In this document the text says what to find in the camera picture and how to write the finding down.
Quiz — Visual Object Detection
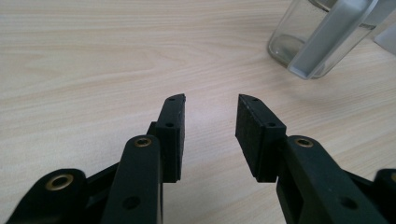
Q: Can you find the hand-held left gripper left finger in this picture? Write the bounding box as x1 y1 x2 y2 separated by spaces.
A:
147 92 187 184

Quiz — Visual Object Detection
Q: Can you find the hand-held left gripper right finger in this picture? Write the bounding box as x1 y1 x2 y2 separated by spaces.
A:
235 93 288 183

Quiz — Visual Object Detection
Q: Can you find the glass jar with grey lid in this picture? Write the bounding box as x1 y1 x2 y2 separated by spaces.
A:
266 0 396 80

